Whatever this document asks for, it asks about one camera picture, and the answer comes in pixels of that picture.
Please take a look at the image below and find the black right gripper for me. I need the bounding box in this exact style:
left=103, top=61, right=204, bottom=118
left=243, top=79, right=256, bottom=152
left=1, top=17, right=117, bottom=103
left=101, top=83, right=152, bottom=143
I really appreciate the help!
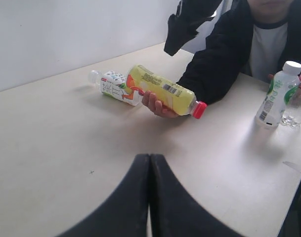
left=164, top=0, right=221, bottom=56

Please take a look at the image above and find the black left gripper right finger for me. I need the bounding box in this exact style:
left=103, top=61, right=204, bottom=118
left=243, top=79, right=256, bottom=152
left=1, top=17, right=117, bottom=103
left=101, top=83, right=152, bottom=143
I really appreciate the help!
left=149, top=154, right=241, bottom=237

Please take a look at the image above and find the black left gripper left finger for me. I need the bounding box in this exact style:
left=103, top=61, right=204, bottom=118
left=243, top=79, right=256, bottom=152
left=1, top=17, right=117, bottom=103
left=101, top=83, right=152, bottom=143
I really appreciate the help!
left=60, top=154, right=150, bottom=237

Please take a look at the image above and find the yellow juice bottle red cap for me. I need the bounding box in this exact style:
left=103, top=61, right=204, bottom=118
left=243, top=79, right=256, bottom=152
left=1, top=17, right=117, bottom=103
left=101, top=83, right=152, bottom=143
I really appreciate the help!
left=127, top=65, right=207, bottom=119

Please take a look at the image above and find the white tea bottle colourful label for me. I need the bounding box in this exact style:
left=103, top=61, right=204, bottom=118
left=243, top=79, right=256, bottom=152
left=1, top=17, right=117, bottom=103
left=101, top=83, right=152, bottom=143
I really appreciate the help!
left=88, top=70, right=141, bottom=106

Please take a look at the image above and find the white bottle green label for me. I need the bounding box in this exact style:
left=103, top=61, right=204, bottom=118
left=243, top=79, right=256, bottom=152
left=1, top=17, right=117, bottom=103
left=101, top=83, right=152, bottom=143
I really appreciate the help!
left=255, top=61, right=301, bottom=128

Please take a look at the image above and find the clear red-label cola bottle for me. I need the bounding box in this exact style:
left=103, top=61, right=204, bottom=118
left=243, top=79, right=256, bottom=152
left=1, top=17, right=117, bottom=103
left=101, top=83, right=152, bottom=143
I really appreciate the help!
left=281, top=74, right=301, bottom=127

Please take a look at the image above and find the black jacket sleeve forearm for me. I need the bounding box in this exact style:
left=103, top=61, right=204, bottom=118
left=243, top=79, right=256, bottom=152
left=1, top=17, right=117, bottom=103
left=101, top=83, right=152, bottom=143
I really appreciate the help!
left=177, top=12, right=253, bottom=104

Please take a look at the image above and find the person torso white shirt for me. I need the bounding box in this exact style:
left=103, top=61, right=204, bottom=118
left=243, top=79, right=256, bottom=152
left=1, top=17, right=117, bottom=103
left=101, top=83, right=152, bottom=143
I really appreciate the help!
left=204, top=0, right=301, bottom=83

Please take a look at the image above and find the person's open right hand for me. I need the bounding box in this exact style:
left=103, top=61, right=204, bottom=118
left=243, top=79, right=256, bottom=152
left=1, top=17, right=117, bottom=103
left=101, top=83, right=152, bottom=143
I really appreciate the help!
left=141, top=91, right=179, bottom=119

